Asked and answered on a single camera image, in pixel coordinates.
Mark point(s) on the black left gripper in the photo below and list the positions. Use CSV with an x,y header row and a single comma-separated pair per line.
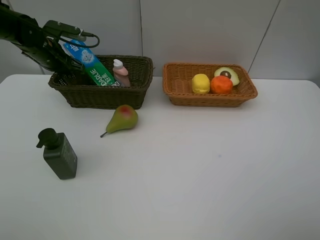
x,y
35,45

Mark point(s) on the blue green toothpaste box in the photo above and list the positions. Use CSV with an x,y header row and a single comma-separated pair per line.
x,y
92,65

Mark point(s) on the translucent pink plastic cup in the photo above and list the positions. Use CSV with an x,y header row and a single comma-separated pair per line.
x,y
72,78

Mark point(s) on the pink bottle white cap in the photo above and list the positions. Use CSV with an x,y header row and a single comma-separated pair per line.
x,y
121,73

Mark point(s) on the green red pear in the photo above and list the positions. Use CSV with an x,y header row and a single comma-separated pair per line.
x,y
125,117

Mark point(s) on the dark green pump bottle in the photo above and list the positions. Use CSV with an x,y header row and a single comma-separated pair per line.
x,y
58,153

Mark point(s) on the yellow lemon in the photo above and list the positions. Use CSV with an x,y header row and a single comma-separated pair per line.
x,y
200,84

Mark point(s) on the orange tangerine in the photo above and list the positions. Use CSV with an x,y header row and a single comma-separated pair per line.
x,y
221,85

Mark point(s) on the halved avocado with pit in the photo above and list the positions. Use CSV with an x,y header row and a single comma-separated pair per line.
x,y
229,73

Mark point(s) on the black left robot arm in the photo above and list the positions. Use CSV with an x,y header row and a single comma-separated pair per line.
x,y
11,23

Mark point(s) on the dark brown wicker basket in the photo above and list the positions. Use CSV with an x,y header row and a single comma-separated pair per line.
x,y
140,74

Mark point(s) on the orange wicker basket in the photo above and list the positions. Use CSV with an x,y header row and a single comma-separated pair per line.
x,y
177,85

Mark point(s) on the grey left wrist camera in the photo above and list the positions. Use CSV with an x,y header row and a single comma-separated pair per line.
x,y
58,29

